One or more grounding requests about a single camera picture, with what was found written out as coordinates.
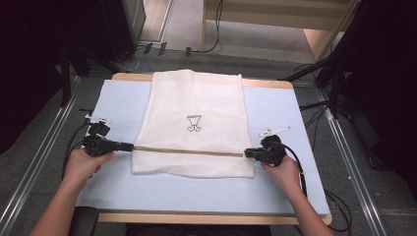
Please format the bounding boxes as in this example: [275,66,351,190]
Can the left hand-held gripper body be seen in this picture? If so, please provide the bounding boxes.
[83,115,117,157]

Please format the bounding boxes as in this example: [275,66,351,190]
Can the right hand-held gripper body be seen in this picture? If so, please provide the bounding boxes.
[258,126,293,166]

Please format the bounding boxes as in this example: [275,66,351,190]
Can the white mesh laundry bag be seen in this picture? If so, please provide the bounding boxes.
[131,69,256,180]

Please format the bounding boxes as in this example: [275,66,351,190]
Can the person's left hand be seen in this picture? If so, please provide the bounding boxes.
[62,148,115,193]

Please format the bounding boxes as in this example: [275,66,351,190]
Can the person's right hand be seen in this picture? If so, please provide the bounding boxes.
[261,155,303,198]

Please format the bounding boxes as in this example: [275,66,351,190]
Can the wooden table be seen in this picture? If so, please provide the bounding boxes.
[76,72,332,226]

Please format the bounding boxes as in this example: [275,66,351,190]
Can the black metal stand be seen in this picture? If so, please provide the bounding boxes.
[59,45,73,108]

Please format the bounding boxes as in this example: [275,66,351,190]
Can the light blue table mat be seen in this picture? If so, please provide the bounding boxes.
[76,79,330,216]

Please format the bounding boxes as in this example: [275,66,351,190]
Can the person's dark clothing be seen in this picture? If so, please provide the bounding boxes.
[125,223,271,236]

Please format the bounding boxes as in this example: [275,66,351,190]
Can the black curtain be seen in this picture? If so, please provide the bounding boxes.
[340,0,417,200]
[0,0,111,155]

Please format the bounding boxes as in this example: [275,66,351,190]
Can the grey cabinet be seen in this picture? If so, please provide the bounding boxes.
[101,0,148,63]

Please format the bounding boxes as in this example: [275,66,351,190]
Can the light wooden shelf unit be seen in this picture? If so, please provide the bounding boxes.
[201,0,362,62]

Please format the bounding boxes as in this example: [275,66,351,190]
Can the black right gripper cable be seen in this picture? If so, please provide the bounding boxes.
[278,141,309,200]

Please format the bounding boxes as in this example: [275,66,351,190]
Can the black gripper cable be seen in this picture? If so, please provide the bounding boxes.
[278,141,309,200]
[61,120,93,181]

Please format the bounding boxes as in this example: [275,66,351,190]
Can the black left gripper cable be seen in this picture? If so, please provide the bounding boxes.
[61,120,93,181]

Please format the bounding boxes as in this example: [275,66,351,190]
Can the black floor cables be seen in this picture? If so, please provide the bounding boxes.
[298,99,329,152]

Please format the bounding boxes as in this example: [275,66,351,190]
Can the metal floor rail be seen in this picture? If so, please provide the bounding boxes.
[0,77,81,236]
[316,88,388,236]

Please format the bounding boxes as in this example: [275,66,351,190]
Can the white floor cable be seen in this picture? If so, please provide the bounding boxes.
[116,45,146,73]

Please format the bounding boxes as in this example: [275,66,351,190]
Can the looped black floor cable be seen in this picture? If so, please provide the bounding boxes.
[324,189,354,236]

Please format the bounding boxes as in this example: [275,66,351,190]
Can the black hanging cable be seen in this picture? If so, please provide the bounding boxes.
[191,0,224,54]

